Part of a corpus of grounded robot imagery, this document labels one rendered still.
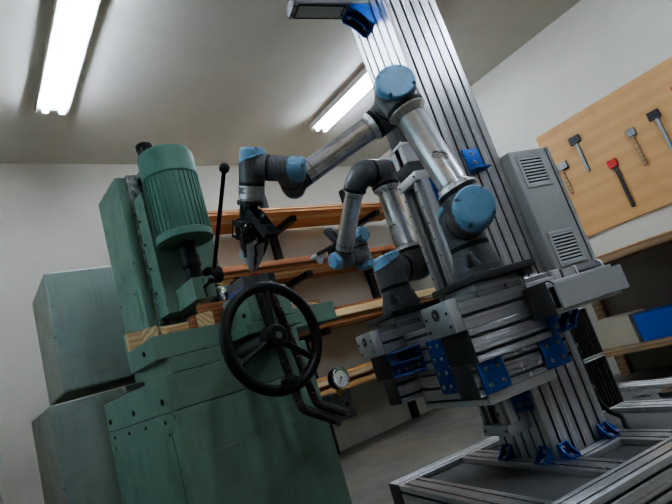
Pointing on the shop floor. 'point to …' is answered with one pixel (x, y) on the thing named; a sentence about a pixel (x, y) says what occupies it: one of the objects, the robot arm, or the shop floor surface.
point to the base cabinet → (231, 454)
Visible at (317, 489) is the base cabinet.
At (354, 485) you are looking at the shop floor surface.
